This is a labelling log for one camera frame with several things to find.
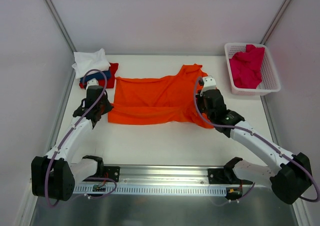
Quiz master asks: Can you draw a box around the orange t-shirt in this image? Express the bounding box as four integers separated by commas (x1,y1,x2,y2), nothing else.
107,64,213,129

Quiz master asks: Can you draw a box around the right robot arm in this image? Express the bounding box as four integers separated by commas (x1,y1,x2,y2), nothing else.
193,89,320,204

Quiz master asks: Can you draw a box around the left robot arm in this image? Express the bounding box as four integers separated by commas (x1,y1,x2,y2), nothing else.
31,85,113,201

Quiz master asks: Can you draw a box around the blue folded t-shirt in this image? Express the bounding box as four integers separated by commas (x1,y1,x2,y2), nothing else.
80,70,112,83

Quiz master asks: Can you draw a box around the red folded t-shirt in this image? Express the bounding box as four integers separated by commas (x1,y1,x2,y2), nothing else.
79,63,119,89

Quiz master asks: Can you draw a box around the white folded t-shirt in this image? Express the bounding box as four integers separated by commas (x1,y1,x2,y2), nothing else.
72,48,110,79

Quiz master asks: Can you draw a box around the magenta crumpled t-shirt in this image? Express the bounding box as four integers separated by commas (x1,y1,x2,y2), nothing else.
229,45,265,89

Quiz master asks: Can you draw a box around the white plastic basket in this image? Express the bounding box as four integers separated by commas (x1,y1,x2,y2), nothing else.
224,43,281,96

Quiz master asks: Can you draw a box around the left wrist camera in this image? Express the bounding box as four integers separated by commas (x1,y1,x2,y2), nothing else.
84,78,99,89

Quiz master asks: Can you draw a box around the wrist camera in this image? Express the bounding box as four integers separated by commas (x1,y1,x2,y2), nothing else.
84,78,99,89
198,76,217,96

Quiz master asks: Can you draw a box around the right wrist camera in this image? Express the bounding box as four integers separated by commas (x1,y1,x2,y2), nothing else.
198,76,217,96

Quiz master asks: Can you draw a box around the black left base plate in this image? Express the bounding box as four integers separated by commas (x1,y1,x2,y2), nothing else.
102,165,121,182

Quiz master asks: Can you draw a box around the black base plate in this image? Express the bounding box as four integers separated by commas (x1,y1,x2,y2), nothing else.
207,168,252,185
102,165,121,182

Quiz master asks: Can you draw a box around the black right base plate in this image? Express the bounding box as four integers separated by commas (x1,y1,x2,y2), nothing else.
207,168,252,185

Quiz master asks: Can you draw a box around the aluminium mounting rail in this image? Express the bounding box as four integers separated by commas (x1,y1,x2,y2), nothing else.
106,163,275,187

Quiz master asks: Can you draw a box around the white slotted cable duct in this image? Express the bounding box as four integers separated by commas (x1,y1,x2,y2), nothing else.
73,183,227,197

